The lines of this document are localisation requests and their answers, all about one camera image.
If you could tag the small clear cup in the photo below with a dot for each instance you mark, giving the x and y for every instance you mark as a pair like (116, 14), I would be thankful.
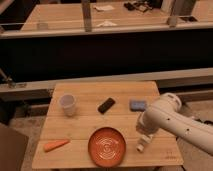
(41, 25)

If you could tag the orange ceramic bowl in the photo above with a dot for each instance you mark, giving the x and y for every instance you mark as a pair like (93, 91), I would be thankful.
(107, 147)

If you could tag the orange carrot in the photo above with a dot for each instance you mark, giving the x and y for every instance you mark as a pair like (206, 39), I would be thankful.
(54, 144)

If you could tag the wooden board table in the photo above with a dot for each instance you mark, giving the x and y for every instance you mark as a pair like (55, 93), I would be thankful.
(163, 150)

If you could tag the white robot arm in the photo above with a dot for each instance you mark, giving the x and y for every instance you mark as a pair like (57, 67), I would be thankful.
(164, 113)

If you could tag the white crumpled paper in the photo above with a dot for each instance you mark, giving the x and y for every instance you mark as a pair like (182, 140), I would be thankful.
(107, 24)

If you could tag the black rectangular block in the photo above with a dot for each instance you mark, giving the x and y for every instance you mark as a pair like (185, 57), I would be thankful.
(105, 106)

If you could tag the metal post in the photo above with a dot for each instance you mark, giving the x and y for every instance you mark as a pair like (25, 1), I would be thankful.
(86, 15)

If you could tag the blue sponge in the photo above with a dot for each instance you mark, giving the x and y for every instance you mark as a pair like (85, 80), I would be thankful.
(137, 105)

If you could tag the black tools pile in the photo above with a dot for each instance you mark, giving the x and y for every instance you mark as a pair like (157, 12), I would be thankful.
(140, 5)

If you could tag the brown cardboard box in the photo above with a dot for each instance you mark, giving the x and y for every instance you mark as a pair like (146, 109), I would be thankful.
(13, 146)

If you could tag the white plastic bottle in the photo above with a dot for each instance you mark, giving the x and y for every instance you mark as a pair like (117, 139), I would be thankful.
(143, 141)

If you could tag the white paper sheet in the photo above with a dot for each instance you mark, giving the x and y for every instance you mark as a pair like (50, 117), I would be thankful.
(104, 8)

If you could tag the white plastic cup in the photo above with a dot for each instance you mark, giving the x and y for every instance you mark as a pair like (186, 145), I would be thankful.
(68, 104)

